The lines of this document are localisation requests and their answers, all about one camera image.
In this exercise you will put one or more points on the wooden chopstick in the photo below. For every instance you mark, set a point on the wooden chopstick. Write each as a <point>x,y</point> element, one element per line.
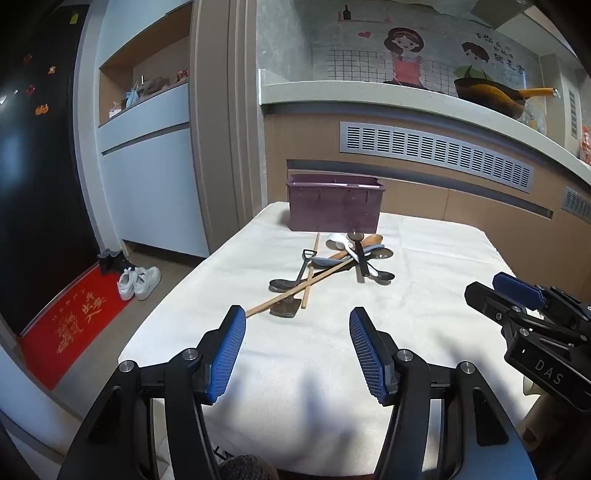
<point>314,258</point>
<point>277,301</point>

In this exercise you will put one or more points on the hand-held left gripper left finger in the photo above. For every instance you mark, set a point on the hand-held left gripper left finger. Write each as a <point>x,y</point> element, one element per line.
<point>226,355</point>

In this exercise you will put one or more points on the purple plastic utensil holder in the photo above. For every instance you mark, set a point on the purple plastic utensil holder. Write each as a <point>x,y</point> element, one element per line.
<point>332,207</point>

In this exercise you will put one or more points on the clutter on cabinet shelf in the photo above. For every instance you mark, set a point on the clutter on cabinet shelf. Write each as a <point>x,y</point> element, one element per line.
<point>147,87</point>

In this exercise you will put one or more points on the white built-in cabinet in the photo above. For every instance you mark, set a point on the white built-in cabinet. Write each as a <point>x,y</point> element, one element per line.
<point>152,184</point>

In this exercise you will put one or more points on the black door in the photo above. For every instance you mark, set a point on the black door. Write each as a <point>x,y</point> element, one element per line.
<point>41,184</point>

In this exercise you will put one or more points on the dark fuzzy object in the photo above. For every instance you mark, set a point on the dark fuzzy object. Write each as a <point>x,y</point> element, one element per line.
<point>247,468</point>

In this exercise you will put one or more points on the white ceramic spoon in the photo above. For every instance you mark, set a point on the white ceramic spoon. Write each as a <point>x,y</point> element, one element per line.
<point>337,241</point>

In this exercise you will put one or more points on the white tablecloth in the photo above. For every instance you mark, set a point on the white tablecloth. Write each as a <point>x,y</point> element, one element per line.
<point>415,323</point>

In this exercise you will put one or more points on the grey kitchen countertop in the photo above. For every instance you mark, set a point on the grey kitchen countertop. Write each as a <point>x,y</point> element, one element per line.
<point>369,99</point>

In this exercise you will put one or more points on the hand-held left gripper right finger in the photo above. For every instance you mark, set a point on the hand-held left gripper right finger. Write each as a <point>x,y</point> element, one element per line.
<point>367,355</point>

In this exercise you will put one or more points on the cartoon wall mural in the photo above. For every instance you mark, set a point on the cartoon wall mural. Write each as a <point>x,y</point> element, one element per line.
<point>406,50</point>

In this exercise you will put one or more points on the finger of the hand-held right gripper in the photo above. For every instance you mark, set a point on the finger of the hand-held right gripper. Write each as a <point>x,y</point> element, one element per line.
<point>517,288</point>
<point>485,300</point>

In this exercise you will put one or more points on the long grey vent grille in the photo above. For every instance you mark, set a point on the long grey vent grille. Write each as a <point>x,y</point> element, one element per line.
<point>434,154</point>

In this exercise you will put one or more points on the black shovel-shaped spoon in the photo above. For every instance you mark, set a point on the black shovel-shaped spoon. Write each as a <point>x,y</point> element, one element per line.
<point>286,308</point>

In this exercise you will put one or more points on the pair of black shoes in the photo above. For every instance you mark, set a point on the pair of black shoes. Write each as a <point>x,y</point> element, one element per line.
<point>113,262</point>

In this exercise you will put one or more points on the short grey vent grille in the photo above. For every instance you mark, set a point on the short grey vent grille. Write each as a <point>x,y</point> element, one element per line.
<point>577,199</point>

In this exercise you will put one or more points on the white sneaker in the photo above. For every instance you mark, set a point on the white sneaker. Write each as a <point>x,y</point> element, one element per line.
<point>147,281</point>
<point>125,286</point>

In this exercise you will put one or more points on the red door mat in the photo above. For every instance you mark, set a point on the red door mat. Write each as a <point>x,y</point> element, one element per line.
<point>69,327</point>

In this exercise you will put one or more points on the orange door magnet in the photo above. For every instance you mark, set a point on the orange door magnet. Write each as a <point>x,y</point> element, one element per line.
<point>42,110</point>

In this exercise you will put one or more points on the orange packet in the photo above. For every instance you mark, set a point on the orange packet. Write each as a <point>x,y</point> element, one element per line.
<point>585,143</point>

